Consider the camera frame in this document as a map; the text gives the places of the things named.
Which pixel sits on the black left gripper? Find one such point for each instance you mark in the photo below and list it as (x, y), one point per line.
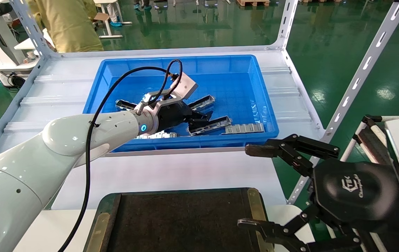
(173, 117)

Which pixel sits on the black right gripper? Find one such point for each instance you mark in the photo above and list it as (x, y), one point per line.
(357, 192)

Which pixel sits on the silver metal housing part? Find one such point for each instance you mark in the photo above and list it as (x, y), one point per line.
(204, 102)
(213, 125)

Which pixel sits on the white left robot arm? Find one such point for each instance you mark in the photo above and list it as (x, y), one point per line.
(27, 175)

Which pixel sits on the long dark metal housing part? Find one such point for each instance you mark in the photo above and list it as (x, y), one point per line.
(125, 104)

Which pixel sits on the black container tray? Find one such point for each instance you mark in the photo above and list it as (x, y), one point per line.
(185, 220)

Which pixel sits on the flat slotted metal plate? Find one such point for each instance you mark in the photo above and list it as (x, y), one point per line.
(244, 128)
(166, 135)

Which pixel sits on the blue plastic bin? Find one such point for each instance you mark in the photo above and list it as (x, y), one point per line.
(220, 80)

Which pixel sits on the white metal shelf rack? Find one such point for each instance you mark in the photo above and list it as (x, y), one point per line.
(290, 91)

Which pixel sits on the wooden pallet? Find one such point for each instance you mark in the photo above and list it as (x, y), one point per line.
(253, 2)

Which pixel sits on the open cardboard box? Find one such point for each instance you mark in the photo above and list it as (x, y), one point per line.
(102, 16)

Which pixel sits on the person in yellow coat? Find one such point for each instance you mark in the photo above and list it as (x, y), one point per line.
(69, 24)

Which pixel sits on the white paper cup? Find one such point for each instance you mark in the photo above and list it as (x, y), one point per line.
(30, 55)

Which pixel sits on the black floor device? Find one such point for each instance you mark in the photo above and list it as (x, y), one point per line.
(17, 82)

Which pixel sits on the white work table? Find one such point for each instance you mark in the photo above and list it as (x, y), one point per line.
(27, 43)

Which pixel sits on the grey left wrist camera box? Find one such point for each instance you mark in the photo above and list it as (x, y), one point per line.
(185, 85)

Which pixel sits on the silver left camera bracket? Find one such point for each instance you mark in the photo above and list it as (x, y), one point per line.
(160, 101)

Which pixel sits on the white desk with leg frame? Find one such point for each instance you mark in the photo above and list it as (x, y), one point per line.
(111, 36)

